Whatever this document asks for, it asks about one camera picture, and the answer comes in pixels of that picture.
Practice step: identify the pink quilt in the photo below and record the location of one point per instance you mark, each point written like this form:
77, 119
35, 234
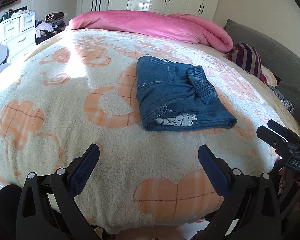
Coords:
180, 27

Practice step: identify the right hand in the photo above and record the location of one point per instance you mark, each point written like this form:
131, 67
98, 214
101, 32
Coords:
288, 177

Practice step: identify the cream orange patterned blanket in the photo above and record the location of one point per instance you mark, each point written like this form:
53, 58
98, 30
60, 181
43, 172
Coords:
81, 90

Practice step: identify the white drawer cabinet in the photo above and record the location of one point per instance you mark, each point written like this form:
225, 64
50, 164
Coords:
18, 34

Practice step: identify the blue patterned cloth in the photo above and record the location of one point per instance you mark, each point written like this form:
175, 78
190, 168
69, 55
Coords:
287, 104

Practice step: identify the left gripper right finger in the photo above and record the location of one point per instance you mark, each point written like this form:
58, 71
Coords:
250, 208

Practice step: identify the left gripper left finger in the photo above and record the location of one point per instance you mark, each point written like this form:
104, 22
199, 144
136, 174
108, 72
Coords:
47, 209

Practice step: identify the tan bed sheet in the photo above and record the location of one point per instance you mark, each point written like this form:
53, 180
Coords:
265, 93

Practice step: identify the cream pillow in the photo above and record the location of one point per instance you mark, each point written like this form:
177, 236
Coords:
271, 79

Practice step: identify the clothes pile on floor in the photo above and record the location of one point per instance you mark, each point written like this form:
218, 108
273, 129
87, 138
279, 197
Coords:
49, 27

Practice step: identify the striped purple pillow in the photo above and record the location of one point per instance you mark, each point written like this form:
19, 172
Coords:
247, 57

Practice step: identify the grey padded headboard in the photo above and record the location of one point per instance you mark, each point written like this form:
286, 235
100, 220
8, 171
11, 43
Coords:
276, 57

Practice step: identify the blue denim lace-trimmed pants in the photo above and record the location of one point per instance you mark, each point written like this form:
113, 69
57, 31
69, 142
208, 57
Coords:
177, 97

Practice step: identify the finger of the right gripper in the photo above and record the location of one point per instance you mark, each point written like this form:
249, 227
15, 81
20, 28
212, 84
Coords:
271, 138
286, 133

